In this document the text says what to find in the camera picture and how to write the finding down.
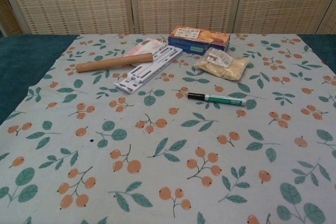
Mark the white green marker pen body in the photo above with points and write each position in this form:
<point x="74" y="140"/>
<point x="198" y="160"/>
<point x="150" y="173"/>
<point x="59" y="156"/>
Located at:
<point x="225" y="99"/>

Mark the white plastic folding stand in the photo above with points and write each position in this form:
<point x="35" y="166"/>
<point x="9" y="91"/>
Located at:
<point x="149" y="68"/>

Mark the pink white snack packet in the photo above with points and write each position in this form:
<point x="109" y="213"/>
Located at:
<point x="143" y="47"/>

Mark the floral fruit print tablecloth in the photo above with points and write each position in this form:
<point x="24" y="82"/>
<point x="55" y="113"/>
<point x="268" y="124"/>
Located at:
<point x="168" y="155"/>

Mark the small clear labelled snack packet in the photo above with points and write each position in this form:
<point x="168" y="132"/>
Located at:
<point x="219" y="57"/>

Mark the wooden rolling pin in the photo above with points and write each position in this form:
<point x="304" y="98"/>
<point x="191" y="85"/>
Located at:
<point x="113" y="62"/>

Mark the orange blue cracker box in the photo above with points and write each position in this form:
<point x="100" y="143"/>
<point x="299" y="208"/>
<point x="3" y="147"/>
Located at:
<point x="199" y="37"/>

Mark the clear bag of beige snacks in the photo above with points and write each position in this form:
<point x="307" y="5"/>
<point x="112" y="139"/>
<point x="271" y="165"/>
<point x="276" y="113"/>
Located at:
<point x="233" y="68"/>

